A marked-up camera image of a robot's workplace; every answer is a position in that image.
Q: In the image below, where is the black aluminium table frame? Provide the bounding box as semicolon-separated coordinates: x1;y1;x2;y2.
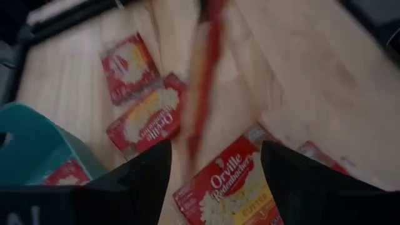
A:
27;0;121;36

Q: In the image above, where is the teal plastic basket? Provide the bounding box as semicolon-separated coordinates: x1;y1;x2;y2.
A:
0;102;109;188

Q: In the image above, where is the red Orville popcorn bag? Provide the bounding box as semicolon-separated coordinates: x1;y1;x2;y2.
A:
172;134;284;225
105;72;186;158
182;0;231;160
40;158;92;187
99;32;161;106
296;140;351;176

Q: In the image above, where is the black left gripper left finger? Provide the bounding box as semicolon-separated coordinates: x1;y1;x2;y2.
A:
87;139;173;225

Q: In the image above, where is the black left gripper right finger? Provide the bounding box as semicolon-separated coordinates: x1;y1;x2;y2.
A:
261;140;400;225

